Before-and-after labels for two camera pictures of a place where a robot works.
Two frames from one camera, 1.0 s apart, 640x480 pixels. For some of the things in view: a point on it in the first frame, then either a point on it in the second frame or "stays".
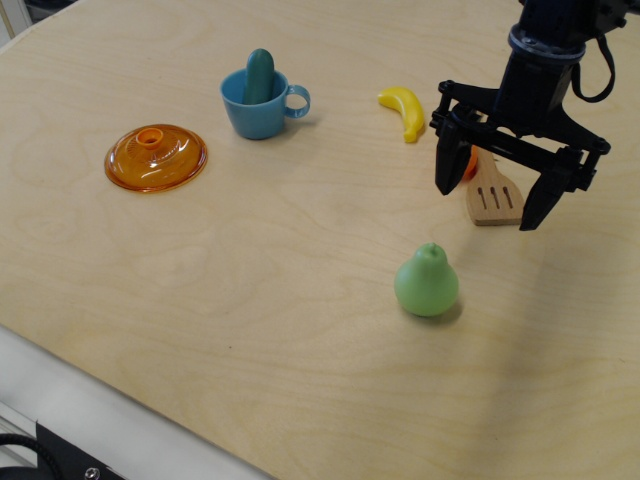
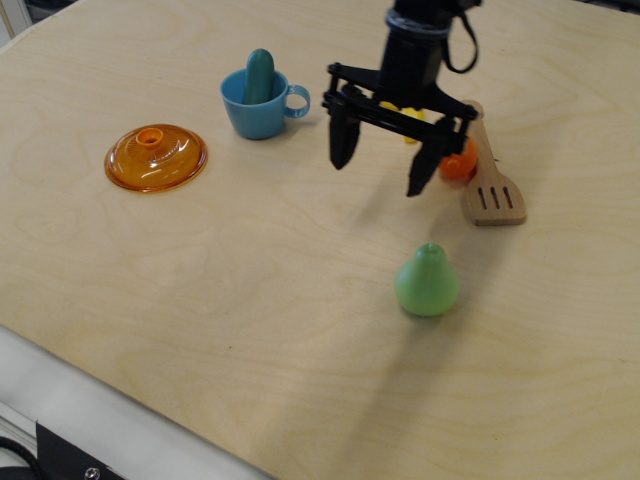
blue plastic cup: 260,121 stays
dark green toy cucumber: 259,82 stays
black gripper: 527,111 → 405,95
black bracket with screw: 73,463 stays
